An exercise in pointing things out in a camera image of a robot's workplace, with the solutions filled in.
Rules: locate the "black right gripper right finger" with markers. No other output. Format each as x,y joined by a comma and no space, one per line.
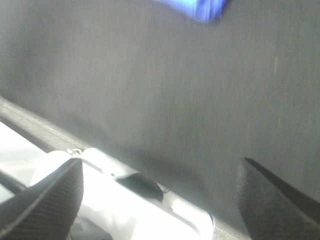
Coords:
271,208

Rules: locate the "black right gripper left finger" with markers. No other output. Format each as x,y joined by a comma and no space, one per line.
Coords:
46,210

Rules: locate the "blue microfiber towel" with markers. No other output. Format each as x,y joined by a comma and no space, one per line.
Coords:
201,11

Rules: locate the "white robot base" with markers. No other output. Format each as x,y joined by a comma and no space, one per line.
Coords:
118,203

